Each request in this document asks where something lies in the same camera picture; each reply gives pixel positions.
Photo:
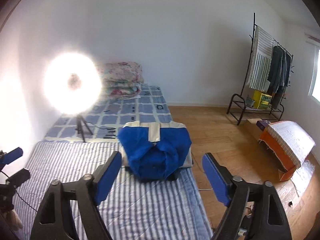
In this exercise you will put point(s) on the bright ring light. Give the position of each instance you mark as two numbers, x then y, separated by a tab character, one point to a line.
71	83

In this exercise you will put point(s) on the orange covered stool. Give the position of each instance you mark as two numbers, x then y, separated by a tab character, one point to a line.
290	144

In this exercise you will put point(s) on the cream and blue jacket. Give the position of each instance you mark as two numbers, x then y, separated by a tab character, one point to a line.
155	150

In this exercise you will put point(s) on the window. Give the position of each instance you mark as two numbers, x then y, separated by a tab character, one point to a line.
314	88

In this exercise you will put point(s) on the black clothes rack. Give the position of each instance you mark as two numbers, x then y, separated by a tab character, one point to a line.
237	106

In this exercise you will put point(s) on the blue checkered bed sheet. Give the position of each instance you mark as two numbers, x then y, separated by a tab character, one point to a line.
107	117

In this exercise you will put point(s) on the yellow box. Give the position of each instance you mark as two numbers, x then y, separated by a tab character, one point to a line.
261	100

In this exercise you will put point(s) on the small green pot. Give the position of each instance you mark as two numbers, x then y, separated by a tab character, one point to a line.
249	102

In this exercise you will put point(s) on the black light tripod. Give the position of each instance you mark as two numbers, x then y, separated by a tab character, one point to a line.
80	124

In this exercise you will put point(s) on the dark hanging clothes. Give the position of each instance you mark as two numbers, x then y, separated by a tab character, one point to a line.
279	75

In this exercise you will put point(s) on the striped hanging towel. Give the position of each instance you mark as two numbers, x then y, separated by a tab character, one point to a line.
260	61

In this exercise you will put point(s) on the bubble wrap sheet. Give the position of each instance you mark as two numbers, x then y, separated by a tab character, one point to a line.
302	176

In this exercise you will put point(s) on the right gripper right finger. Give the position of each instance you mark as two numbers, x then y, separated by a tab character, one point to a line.
253	211

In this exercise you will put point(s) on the floral folded comforter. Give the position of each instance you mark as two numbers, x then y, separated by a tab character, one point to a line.
120	80

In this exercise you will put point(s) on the blue striped quilt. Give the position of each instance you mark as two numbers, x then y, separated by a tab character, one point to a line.
132	210

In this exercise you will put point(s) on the cardboard box on floor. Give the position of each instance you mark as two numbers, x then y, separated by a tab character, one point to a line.
256	126

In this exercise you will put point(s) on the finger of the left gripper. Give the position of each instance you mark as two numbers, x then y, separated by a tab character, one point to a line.
18	178
7	158

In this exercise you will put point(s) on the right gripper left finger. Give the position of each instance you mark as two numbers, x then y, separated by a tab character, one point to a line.
54	219

